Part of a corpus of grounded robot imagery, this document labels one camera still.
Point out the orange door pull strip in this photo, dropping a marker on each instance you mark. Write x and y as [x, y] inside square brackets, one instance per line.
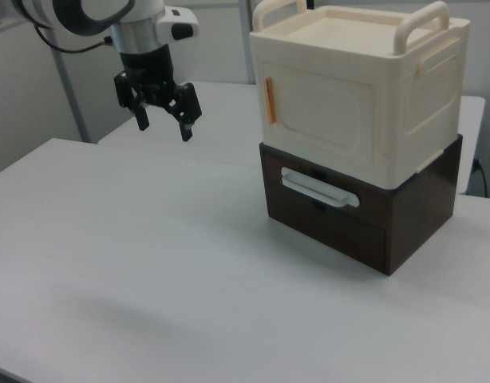
[270, 101]

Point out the cream cabinet door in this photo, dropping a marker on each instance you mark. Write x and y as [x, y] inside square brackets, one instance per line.
[321, 103]

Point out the dark brown plain drawer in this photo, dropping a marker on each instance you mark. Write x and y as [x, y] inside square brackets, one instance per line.
[333, 235]

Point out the dark brown drawer box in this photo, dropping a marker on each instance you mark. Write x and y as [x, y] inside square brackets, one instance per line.
[424, 207]

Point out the cream plastic cabinet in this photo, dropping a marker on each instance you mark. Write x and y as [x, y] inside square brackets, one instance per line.
[329, 36]

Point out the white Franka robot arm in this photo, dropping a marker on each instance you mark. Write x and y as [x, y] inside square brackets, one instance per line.
[133, 36]

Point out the grey metal frame pole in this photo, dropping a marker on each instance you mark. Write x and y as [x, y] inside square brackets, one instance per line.
[71, 99]

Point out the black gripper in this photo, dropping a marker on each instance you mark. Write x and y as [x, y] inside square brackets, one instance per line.
[147, 72]

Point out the grey partition frame post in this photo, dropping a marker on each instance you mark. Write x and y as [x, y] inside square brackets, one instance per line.
[246, 40]

